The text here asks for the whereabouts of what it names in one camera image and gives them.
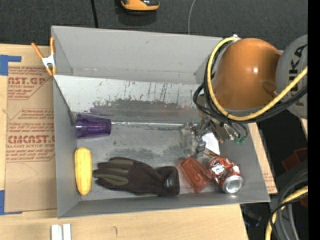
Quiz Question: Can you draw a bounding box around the dark brown glove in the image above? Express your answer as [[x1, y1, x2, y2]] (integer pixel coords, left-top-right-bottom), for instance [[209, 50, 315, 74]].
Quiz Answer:
[[92, 156, 181, 198]]

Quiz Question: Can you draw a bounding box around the brown cardboard board red print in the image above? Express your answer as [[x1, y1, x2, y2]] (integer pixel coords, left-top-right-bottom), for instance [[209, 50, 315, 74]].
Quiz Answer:
[[0, 43, 279, 215]]

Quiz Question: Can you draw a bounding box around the yellow corn cob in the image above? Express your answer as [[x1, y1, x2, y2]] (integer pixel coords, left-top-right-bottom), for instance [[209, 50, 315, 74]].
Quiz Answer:
[[73, 147, 93, 197]]

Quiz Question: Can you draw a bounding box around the purple plastic cup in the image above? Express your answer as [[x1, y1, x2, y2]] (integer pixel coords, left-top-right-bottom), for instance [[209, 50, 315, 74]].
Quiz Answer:
[[75, 112, 112, 140]]

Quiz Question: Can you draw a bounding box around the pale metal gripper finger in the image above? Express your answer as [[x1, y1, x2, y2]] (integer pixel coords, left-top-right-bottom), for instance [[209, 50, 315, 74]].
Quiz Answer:
[[178, 122, 199, 142], [182, 140, 207, 160]]

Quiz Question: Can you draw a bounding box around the grey metal bin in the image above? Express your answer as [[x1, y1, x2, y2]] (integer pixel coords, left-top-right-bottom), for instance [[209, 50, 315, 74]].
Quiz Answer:
[[50, 25, 272, 219]]

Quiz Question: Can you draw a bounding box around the orange clear plastic cup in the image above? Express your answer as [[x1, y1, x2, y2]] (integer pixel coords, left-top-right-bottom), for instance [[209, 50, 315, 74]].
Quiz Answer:
[[179, 156, 214, 194]]

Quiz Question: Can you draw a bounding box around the crushed red soda can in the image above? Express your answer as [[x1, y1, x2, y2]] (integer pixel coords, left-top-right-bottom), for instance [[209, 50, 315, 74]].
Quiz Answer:
[[205, 155, 245, 195]]

